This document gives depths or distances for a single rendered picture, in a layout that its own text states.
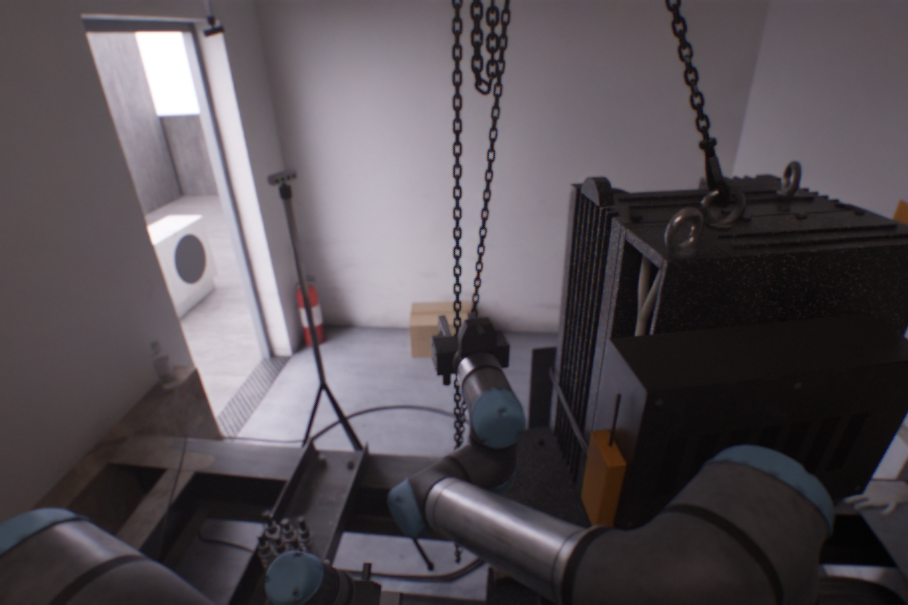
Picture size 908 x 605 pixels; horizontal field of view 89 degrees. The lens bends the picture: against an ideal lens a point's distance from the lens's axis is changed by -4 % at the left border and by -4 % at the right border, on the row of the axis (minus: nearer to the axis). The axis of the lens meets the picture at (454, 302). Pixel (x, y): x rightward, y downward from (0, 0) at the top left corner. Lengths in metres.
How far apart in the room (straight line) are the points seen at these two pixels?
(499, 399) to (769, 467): 0.34
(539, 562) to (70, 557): 0.40
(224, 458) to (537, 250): 2.26
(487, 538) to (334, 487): 1.12
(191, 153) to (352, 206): 5.10
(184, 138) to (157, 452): 6.56
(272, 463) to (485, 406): 1.22
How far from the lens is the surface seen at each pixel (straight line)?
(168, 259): 4.34
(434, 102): 3.09
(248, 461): 1.86
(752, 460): 0.55
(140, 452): 2.08
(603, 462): 0.79
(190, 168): 8.29
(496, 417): 0.69
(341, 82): 3.22
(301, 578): 0.81
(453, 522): 0.64
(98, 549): 0.51
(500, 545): 0.57
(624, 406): 0.76
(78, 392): 2.13
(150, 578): 0.47
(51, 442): 2.09
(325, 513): 1.61
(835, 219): 1.08
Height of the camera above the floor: 1.90
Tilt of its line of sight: 29 degrees down
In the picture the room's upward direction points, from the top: 2 degrees counter-clockwise
